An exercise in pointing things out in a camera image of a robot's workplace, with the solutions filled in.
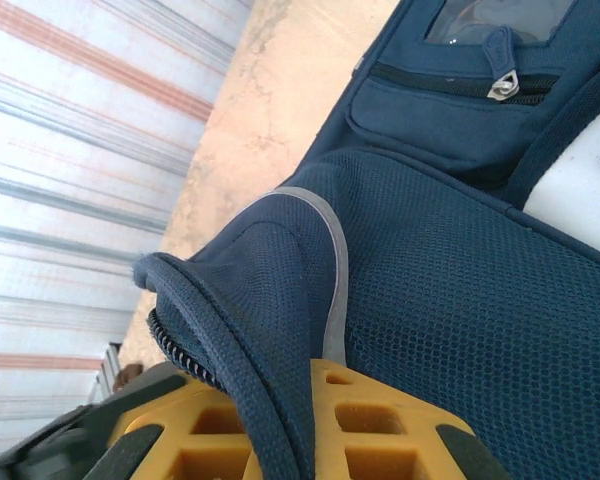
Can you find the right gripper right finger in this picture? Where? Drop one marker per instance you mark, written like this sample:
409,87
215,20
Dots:
390,430

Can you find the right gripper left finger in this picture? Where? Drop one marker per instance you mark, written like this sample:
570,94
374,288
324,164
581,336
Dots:
215,450

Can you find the navy blue backpack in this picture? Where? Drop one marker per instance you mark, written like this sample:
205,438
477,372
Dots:
430,250

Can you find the aluminium table edge frame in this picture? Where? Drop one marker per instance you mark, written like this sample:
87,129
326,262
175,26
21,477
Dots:
109,372

